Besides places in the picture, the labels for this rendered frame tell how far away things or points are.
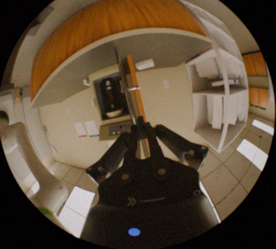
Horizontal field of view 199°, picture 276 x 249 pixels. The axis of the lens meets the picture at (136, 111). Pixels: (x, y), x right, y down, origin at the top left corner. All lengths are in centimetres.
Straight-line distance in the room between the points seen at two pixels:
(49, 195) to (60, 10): 148
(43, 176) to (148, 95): 119
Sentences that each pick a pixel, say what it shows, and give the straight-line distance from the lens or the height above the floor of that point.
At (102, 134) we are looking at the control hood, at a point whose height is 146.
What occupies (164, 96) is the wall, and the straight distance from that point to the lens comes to 110.
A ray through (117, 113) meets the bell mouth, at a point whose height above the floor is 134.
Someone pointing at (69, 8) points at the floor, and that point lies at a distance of 134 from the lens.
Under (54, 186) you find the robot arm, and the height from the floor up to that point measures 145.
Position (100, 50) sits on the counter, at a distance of 49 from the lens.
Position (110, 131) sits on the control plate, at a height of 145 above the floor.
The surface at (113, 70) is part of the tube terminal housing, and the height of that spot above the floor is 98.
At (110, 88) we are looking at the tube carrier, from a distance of 71.
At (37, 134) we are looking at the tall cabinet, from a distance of 326.
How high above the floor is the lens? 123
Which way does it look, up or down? 11 degrees up
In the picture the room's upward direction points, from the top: 167 degrees clockwise
